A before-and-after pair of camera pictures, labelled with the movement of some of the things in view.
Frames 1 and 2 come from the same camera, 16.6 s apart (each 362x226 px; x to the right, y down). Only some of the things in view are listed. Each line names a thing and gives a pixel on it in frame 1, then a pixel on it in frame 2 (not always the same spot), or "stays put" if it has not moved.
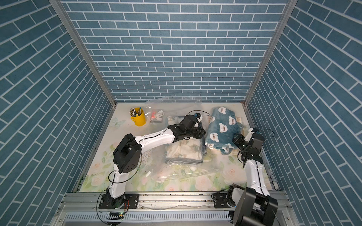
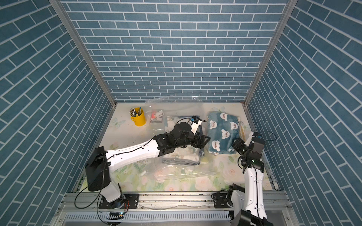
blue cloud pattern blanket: x=222 y=126 stays put
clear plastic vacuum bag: x=185 y=159 stays put
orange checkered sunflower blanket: x=237 y=118 → x=242 y=133
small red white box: x=153 y=119 stays put
